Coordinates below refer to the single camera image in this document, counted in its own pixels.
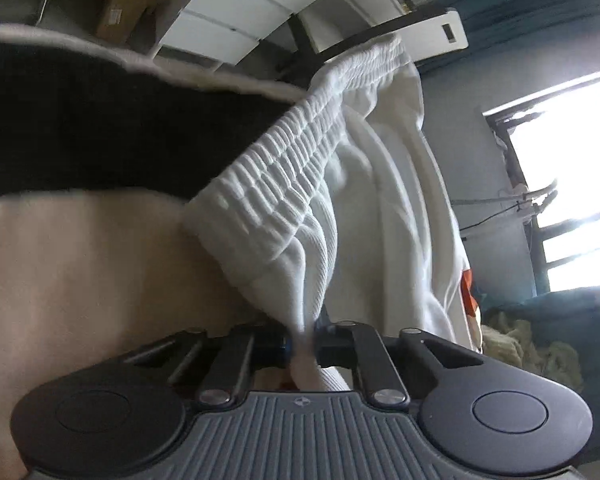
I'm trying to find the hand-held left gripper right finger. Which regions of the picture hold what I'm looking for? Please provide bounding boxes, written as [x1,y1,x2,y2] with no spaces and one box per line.
[314,321,487,407]

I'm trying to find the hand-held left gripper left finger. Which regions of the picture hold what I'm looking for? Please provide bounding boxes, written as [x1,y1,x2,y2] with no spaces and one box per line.
[122,323,294,406]

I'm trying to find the white ribbed shorts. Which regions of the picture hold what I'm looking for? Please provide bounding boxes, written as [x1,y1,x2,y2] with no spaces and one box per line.
[182,31,473,394]

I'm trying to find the orange and white cloth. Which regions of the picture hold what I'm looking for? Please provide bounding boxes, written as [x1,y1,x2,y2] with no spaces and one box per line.
[459,267,481,353]

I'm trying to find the cream fluffy cloth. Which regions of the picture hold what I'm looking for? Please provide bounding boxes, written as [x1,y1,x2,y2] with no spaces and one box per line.
[480,310,585,390]

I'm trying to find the beige blanket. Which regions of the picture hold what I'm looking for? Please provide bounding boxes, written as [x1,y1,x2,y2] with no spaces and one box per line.
[0,26,311,480]

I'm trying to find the black cloth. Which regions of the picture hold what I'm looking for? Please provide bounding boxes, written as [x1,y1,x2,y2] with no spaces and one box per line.
[0,42,297,203]

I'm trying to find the window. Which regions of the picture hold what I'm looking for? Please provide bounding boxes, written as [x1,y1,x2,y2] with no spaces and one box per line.
[482,71,600,295]

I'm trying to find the black stand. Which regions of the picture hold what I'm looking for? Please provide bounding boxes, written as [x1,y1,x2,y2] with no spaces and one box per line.
[275,4,447,83]

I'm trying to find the white air conditioner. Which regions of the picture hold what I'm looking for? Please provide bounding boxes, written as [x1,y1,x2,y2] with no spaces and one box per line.
[399,7,468,61]

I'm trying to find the white wardrobe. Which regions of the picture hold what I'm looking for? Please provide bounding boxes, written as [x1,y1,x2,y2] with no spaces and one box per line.
[146,0,407,68]

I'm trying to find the cardboard box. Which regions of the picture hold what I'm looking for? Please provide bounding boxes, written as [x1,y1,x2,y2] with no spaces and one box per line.
[95,0,160,46]

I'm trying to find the teal curtain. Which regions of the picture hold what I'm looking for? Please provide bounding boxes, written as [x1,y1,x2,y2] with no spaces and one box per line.
[380,0,600,73]

